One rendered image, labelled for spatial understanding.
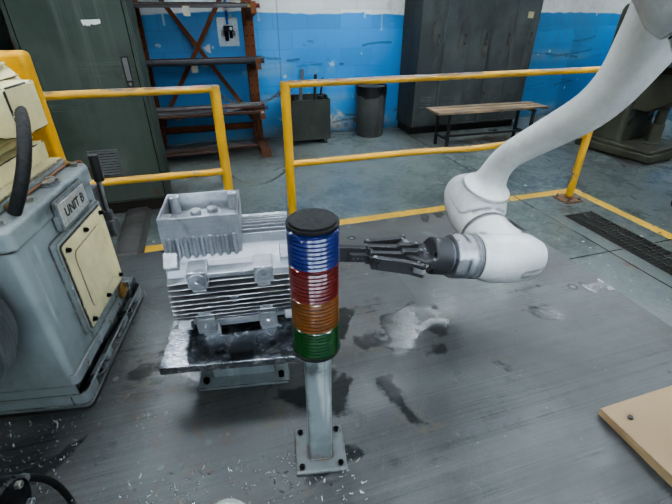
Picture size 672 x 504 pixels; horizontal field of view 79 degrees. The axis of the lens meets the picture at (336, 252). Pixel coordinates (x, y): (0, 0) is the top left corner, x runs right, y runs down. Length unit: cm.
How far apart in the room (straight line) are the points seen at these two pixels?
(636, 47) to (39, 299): 90
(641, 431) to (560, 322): 29
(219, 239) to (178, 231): 6
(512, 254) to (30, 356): 85
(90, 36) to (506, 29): 450
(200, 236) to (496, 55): 550
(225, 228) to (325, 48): 487
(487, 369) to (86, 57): 310
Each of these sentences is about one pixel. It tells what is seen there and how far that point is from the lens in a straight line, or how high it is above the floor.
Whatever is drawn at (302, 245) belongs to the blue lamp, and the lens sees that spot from 44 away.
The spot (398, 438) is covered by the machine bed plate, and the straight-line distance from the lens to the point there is 76.
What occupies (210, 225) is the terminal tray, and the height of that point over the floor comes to 113.
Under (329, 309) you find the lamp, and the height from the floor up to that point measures 111.
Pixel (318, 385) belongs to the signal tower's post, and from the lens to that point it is 59.
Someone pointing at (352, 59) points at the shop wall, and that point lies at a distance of 556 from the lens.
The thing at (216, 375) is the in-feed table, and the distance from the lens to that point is 85.
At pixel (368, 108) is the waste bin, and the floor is 36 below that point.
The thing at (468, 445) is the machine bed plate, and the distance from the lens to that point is 77.
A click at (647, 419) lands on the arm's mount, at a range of 92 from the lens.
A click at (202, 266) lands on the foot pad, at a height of 108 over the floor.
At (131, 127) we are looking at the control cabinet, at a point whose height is 67.
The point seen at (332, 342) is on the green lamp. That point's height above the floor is 105.
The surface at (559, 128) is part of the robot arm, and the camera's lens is 78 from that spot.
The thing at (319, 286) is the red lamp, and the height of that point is 115.
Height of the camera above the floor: 142
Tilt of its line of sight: 31 degrees down
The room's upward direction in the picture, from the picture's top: straight up
